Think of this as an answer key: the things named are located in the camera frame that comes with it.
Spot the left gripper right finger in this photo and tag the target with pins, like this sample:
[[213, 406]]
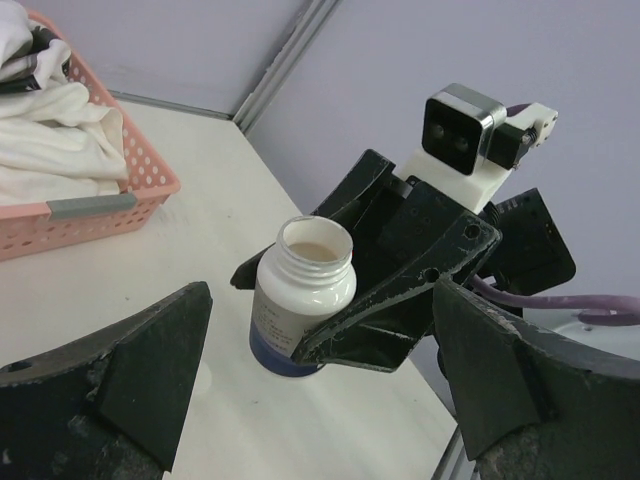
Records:
[[531, 403]]

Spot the white cloth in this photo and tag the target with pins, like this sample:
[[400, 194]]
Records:
[[55, 143]]

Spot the pink plastic basket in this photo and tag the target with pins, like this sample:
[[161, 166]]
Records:
[[36, 227]]

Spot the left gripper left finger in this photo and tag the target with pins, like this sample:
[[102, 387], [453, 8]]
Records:
[[110, 405]]

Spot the white vitamin bottle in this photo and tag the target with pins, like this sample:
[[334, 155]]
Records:
[[302, 280]]

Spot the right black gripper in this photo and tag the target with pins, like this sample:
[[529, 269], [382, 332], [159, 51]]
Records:
[[406, 237]]

